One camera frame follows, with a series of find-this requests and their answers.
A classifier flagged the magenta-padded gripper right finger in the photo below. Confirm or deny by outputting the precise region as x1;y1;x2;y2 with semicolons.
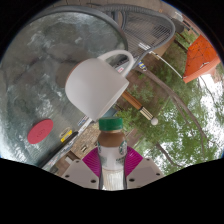
123;146;165;188

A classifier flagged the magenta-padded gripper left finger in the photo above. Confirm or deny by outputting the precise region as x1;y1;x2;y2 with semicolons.
61;146;102;190

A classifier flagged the green-capped coffee drink bottle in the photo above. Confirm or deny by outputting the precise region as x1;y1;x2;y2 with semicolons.
97;116;129;191

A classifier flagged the flat round red coaster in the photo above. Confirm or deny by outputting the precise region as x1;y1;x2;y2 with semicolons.
26;118;55;145

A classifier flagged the leaning brown-trunk tree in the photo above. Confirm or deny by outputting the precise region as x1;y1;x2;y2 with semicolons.
143;66;221;161

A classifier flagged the white ceramic mug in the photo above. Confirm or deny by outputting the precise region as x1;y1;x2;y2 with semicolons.
64;49;135;123

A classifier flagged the blue yellow striped bollard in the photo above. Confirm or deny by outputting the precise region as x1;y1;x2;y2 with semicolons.
137;60;148;72

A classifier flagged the orange canopy tent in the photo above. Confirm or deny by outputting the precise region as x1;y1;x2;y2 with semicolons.
149;34;223;84

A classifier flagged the grey mesh patio chair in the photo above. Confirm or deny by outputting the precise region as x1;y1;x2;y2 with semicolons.
89;3;177;68

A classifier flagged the wooden lamp post, white globe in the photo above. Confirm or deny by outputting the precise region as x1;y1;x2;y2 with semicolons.
121;90;160;127

